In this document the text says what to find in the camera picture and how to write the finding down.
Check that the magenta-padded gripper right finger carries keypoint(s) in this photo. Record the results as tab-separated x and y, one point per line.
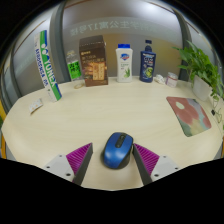
163	165

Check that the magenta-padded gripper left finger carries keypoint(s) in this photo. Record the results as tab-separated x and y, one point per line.
60	165

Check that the blue and black computer mouse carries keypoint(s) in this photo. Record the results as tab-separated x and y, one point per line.
116	151

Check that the pastel multicolour mouse pad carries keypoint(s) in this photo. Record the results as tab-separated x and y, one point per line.
190	115

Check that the small white paper packet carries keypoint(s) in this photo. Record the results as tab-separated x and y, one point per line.
35	106

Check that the small black plug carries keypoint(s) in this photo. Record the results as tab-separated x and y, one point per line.
213	112

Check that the small white round jar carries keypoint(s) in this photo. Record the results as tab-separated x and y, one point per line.
171	80

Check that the crumpled white tissue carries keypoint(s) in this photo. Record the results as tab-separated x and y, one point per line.
160	79

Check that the green plant in white pot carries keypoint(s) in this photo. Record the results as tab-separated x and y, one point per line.
201	87

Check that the white and green shuttlecock tube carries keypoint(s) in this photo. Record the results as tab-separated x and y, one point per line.
48	70

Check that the clear bottle with green label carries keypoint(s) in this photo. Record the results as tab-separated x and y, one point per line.
74	68

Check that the dark blue pump bottle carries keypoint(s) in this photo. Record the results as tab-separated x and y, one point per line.
147	65

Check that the white bottle with blue cap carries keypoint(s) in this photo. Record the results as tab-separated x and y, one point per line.
124	65

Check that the brown carton box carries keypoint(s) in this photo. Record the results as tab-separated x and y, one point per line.
94	61

